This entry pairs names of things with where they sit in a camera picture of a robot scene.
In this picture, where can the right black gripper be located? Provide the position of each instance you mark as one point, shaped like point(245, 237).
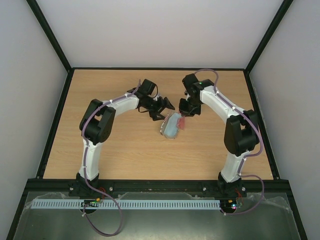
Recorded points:
point(187, 108)

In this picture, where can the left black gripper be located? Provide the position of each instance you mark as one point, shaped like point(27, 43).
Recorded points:
point(167, 104)

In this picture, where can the red sunglasses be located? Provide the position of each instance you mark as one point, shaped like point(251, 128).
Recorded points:
point(181, 123)

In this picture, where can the american flag glasses case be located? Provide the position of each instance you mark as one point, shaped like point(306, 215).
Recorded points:
point(162, 125)

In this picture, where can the blue cleaning cloth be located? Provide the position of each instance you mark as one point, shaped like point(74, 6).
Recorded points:
point(170, 130)

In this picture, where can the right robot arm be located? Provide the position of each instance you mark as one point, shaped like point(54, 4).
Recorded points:
point(241, 134)

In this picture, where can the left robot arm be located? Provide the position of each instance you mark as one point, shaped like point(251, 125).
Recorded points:
point(97, 123)

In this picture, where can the right electronics board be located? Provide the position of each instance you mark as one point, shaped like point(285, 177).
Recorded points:
point(230, 205)

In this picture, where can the electronics board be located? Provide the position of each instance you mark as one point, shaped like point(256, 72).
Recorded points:
point(230, 205)
point(94, 203)

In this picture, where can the left electronics board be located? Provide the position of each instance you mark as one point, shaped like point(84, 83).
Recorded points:
point(94, 203)

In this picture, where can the light blue slotted cable duct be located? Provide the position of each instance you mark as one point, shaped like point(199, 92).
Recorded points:
point(129, 204)

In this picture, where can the black front mounting rail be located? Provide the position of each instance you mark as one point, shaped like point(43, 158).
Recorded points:
point(200, 188)

